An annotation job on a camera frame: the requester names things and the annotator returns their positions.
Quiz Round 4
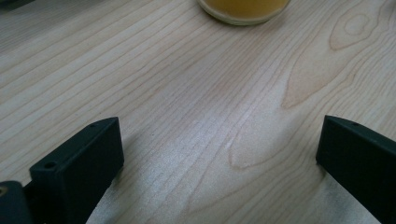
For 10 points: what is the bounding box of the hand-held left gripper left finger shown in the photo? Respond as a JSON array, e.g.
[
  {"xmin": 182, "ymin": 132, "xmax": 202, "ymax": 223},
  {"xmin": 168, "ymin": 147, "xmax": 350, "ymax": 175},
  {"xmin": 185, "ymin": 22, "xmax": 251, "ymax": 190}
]
[{"xmin": 29, "ymin": 117, "xmax": 125, "ymax": 224}]

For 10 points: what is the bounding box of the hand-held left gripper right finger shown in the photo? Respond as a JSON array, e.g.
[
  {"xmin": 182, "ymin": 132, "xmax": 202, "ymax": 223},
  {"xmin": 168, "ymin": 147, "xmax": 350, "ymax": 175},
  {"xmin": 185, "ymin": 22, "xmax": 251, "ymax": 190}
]
[{"xmin": 316, "ymin": 115, "xmax": 396, "ymax": 224}]

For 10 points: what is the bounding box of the yellow spice jar white lid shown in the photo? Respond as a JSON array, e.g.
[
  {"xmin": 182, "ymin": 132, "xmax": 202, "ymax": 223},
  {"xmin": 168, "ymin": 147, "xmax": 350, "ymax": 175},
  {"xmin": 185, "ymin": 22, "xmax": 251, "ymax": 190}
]
[{"xmin": 196, "ymin": 0, "xmax": 292, "ymax": 26}]

